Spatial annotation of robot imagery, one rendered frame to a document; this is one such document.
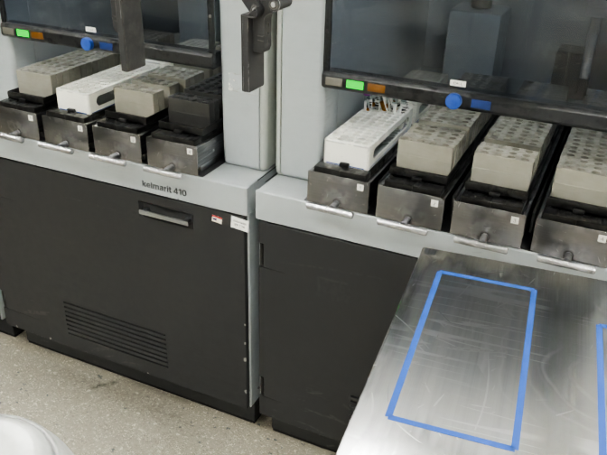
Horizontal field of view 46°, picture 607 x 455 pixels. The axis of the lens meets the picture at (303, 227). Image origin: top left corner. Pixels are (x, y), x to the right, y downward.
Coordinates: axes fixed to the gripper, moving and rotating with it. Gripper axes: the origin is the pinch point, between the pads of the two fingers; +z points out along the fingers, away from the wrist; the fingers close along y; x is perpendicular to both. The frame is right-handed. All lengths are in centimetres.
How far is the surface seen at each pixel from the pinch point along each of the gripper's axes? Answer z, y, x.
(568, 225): 40, 34, 66
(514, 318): 38, 31, 30
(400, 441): 38.0, 24.4, 0.4
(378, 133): 34, -7, 80
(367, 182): 39, -4, 66
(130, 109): 37, -67, 73
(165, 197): 54, -53, 66
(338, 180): 40, -10, 66
